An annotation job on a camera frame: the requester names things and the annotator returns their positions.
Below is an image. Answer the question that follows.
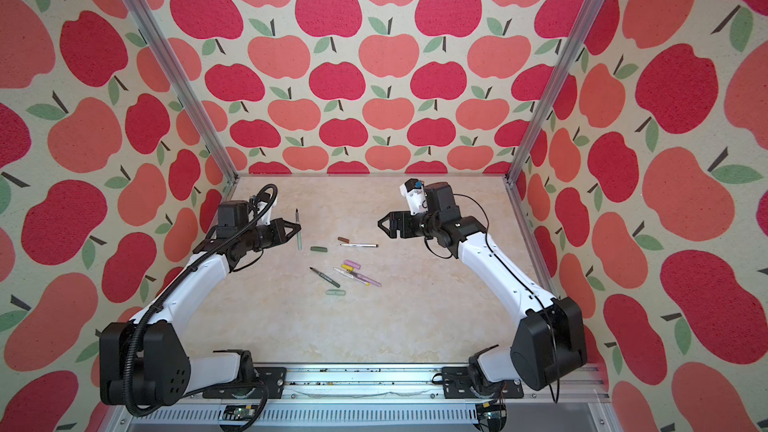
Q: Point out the aluminium right rear corner post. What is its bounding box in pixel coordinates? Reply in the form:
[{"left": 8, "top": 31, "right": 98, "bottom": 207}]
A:
[{"left": 504, "top": 0, "right": 605, "bottom": 189}]

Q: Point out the white pen brown end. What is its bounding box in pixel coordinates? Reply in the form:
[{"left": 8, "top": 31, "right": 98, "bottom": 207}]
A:
[{"left": 339, "top": 242, "right": 379, "bottom": 249}]

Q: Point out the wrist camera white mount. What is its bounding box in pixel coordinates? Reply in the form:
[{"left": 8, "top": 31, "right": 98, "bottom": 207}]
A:
[
  {"left": 400, "top": 178, "right": 428, "bottom": 215},
  {"left": 256, "top": 192, "right": 277, "bottom": 225}
]

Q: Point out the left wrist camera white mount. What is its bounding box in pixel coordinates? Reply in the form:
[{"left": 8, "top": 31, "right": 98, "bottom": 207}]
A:
[{"left": 256, "top": 192, "right": 277, "bottom": 225}]

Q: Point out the dark green pen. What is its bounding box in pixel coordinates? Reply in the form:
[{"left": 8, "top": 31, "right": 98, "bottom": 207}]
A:
[{"left": 309, "top": 267, "right": 341, "bottom": 289}]

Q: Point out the aluminium front rail base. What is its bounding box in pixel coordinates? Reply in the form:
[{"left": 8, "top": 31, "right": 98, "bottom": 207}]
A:
[{"left": 99, "top": 363, "right": 621, "bottom": 431}]

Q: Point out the aluminium left rear corner post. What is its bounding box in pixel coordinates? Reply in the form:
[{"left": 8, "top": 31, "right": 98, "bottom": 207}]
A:
[{"left": 122, "top": 0, "right": 239, "bottom": 189}]

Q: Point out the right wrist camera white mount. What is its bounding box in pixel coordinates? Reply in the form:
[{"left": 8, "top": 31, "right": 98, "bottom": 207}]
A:
[{"left": 400, "top": 178, "right": 428, "bottom": 215}]

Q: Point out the aluminium corner post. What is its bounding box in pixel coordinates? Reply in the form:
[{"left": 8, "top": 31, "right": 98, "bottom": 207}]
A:
[
  {"left": 122, "top": 0, "right": 239, "bottom": 189},
  {"left": 504, "top": 0, "right": 605, "bottom": 189}
]

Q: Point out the pink pen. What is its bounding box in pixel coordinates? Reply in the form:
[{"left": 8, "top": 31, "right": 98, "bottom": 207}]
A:
[{"left": 350, "top": 272, "right": 382, "bottom": 288}]

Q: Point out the white pen yellow end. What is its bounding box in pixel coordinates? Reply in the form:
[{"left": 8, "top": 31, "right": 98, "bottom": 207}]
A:
[{"left": 333, "top": 267, "right": 370, "bottom": 286}]

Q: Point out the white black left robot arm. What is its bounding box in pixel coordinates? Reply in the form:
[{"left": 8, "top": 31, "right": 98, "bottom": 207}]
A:
[{"left": 99, "top": 193, "right": 301, "bottom": 417}]

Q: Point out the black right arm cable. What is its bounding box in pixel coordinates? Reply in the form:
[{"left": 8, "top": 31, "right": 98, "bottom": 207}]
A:
[{"left": 422, "top": 193, "right": 562, "bottom": 404}]

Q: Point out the light green pen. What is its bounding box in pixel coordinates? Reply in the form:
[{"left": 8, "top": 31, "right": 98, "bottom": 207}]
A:
[{"left": 295, "top": 208, "right": 303, "bottom": 251}]

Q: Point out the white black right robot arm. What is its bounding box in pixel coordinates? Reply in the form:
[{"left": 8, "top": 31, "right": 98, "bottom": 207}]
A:
[{"left": 378, "top": 178, "right": 588, "bottom": 397}]

